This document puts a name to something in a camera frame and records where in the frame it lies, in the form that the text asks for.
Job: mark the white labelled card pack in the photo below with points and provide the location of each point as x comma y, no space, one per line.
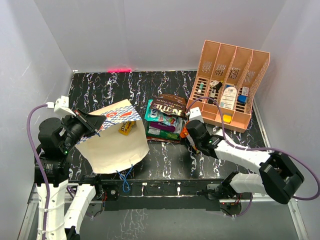
228,98

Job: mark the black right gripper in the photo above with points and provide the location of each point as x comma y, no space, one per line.
204,125

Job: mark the white green tube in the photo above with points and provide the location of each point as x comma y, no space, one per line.
201,85

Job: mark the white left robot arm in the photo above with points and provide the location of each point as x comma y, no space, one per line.
51,175

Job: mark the yellow M&M's candy packet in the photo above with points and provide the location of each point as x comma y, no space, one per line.
126,127

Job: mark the green snack bag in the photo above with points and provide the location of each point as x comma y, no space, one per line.
161,134

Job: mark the black clip tool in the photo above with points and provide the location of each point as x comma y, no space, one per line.
214,88

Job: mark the pink desk organizer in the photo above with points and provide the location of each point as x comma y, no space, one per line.
234,66

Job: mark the purple snack packet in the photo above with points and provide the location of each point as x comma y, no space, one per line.
161,126

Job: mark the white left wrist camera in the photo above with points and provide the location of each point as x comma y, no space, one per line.
61,107

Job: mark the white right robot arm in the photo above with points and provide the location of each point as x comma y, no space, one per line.
274,173

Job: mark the teal Fox's candy bag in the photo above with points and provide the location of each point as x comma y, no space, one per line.
153,115

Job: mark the blue checkered paper bag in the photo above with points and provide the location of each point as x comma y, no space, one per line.
111,152

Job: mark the pink tape strip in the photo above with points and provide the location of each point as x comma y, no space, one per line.
119,70

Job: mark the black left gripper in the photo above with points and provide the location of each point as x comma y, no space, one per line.
91,122

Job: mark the blue small box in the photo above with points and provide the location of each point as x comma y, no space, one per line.
242,99

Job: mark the yellow sticky note block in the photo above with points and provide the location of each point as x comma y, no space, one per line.
227,118

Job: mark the aluminium base frame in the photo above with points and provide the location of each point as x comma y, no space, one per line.
162,204

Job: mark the orange candy packet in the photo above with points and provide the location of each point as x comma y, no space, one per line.
188,139

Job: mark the brown chocolate snack bag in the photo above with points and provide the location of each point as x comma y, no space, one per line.
170,104

